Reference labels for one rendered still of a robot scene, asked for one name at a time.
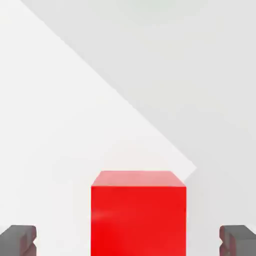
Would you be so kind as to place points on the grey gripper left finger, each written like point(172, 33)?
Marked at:
point(15, 241)

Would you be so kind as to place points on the small red cube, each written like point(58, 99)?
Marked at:
point(138, 218)

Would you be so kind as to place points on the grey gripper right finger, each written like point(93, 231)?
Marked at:
point(241, 241)

